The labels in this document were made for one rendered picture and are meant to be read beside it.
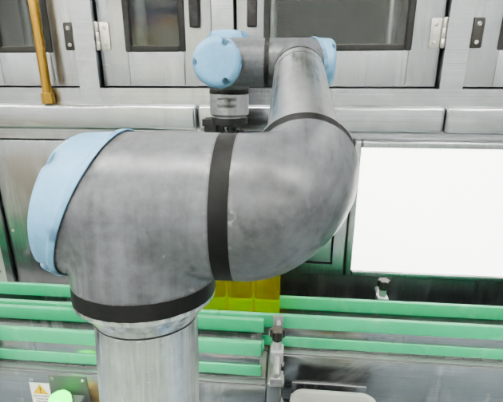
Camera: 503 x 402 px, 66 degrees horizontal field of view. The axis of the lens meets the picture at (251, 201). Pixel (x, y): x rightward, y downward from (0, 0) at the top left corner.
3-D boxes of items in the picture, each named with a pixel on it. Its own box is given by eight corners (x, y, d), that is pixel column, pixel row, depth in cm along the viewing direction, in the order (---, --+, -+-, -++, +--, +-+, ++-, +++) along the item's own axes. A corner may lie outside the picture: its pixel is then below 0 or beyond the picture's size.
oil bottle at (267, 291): (279, 328, 94) (281, 246, 87) (279, 343, 88) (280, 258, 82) (255, 326, 94) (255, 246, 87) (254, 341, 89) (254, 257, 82)
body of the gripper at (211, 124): (209, 171, 84) (207, 114, 80) (249, 172, 83) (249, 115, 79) (201, 180, 76) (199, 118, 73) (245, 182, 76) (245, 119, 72)
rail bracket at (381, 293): (382, 316, 99) (387, 269, 95) (388, 333, 93) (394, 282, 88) (365, 315, 99) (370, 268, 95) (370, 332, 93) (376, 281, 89)
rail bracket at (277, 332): (284, 346, 87) (286, 297, 83) (283, 407, 71) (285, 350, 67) (271, 345, 87) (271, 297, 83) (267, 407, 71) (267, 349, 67)
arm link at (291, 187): (415, 190, 22) (335, 18, 62) (222, 185, 23) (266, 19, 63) (381, 321, 29) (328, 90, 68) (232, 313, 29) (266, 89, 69)
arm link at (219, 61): (263, 33, 56) (267, 39, 67) (187, 33, 57) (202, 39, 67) (263, 89, 59) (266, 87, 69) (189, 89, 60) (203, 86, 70)
